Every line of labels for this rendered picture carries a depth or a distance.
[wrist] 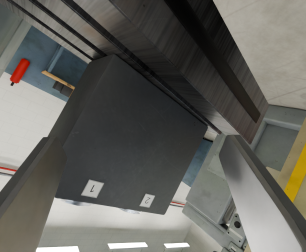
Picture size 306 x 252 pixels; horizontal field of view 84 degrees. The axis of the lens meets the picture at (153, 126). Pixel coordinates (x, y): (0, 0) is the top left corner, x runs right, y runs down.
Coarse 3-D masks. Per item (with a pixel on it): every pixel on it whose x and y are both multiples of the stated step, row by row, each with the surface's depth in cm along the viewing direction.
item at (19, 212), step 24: (48, 144) 9; (24, 168) 8; (48, 168) 9; (0, 192) 7; (24, 192) 7; (48, 192) 9; (0, 216) 6; (24, 216) 7; (0, 240) 6; (24, 240) 7
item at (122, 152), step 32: (96, 64) 24; (128, 64) 22; (96, 96) 20; (128, 96) 23; (160, 96) 25; (64, 128) 22; (96, 128) 21; (128, 128) 24; (160, 128) 27; (192, 128) 31; (96, 160) 22; (128, 160) 25; (160, 160) 28; (64, 192) 21; (96, 192) 23; (128, 192) 26; (160, 192) 30
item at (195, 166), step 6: (204, 144) 691; (210, 144) 672; (198, 150) 698; (204, 150) 680; (198, 156) 687; (204, 156) 669; (192, 162) 695; (198, 162) 676; (192, 168) 684; (198, 168) 666; (186, 174) 691; (192, 174) 673; (186, 180) 680; (192, 180) 663
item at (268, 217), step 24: (240, 144) 9; (240, 168) 9; (264, 168) 8; (240, 192) 9; (264, 192) 7; (240, 216) 9; (264, 216) 7; (288, 216) 6; (264, 240) 7; (288, 240) 6
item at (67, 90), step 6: (60, 48) 304; (54, 54) 354; (60, 54) 306; (72, 54) 364; (54, 60) 303; (48, 66) 353; (42, 72) 322; (48, 72) 300; (54, 78) 312; (54, 84) 346; (60, 84) 343; (66, 84) 320; (60, 90) 346; (66, 90) 350; (72, 90) 359
